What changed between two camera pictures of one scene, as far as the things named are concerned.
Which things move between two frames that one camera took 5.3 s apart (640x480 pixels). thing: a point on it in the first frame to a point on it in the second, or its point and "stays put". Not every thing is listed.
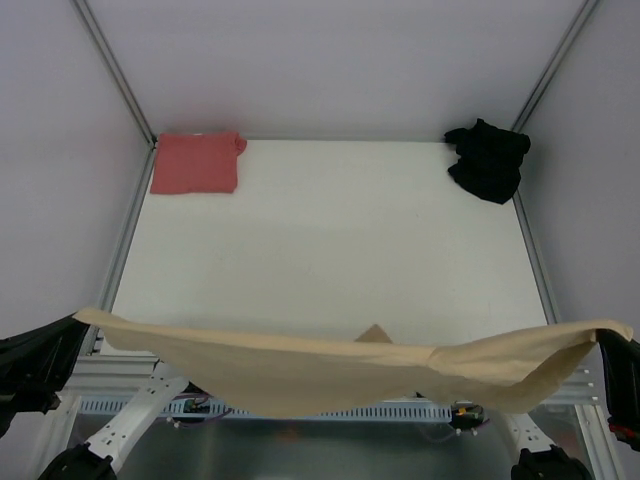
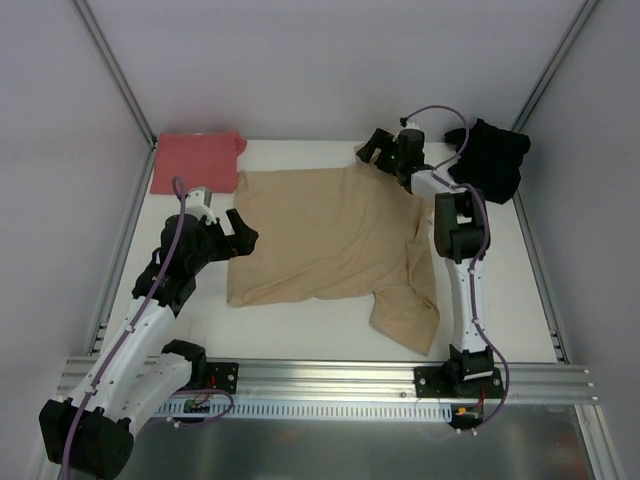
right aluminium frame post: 555,64 stays put
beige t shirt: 295,377 to 336,234
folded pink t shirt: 197,163 stays put
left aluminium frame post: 115,69 stays put
